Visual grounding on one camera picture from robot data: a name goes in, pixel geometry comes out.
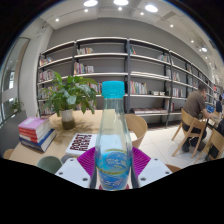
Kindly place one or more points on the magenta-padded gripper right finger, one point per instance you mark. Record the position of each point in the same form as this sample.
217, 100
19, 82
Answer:
151, 170

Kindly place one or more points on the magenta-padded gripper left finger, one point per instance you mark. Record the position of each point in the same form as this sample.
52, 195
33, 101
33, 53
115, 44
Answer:
75, 170

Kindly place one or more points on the clear blue-capped drink bottle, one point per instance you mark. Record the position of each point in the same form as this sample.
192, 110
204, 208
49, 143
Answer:
113, 156

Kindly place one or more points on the grey-green patterned ceramic mug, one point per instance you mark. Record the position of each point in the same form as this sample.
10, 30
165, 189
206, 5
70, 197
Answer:
49, 164

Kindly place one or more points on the white printed paperback book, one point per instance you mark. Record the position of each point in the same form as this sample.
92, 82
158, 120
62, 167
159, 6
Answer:
80, 144

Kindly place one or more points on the dark blue thick book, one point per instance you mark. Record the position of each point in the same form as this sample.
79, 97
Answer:
45, 143

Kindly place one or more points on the red hardcover book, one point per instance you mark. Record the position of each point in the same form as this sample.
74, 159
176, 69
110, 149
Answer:
35, 134

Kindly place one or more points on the slatted wooden chair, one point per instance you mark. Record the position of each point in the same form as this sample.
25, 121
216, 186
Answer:
188, 128
215, 140

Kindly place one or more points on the pink hardcover book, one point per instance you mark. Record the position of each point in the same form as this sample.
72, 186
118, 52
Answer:
31, 122

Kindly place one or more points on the green potted table plant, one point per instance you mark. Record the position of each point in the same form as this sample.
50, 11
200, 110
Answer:
71, 93

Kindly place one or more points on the person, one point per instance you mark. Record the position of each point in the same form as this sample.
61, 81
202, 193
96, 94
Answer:
195, 103

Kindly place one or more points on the green window potted plant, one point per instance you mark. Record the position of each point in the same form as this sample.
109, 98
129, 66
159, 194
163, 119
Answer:
16, 106

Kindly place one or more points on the round ceiling lights group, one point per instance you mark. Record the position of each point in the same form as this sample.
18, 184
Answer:
120, 2

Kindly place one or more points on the grey wall shelf unit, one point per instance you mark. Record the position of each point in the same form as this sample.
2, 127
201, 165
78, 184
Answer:
110, 63

